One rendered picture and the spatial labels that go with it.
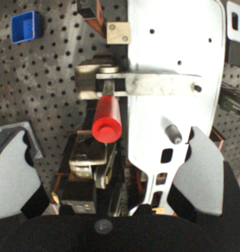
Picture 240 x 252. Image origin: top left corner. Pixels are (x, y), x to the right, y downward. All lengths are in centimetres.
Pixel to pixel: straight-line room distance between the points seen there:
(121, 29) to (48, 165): 78
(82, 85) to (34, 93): 46
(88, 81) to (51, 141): 55
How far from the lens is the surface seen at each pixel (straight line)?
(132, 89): 25
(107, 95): 17
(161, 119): 36
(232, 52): 44
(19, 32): 68
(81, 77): 27
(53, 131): 75
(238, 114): 41
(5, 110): 83
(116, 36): 25
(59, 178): 51
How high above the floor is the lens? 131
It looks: 62 degrees down
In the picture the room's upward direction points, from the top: 174 degrees clockwise
